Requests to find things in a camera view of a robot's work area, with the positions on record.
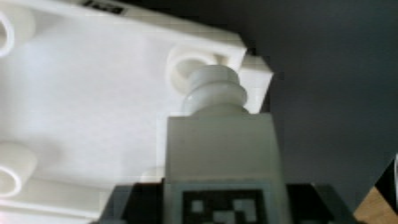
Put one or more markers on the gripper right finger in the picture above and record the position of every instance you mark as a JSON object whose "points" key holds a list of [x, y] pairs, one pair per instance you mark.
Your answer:
{"points": [[318, 207]]}

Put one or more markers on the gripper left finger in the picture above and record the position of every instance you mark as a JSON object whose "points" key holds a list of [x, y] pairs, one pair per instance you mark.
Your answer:
{"points": [[135, 205]]}

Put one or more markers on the white table leg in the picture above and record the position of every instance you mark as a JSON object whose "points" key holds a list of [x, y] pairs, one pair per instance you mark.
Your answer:
{"points": [[224, 186]]}

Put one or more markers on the white square tabletop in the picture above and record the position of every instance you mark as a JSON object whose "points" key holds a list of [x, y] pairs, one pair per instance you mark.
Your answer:
{"points": [[94, 57]]}

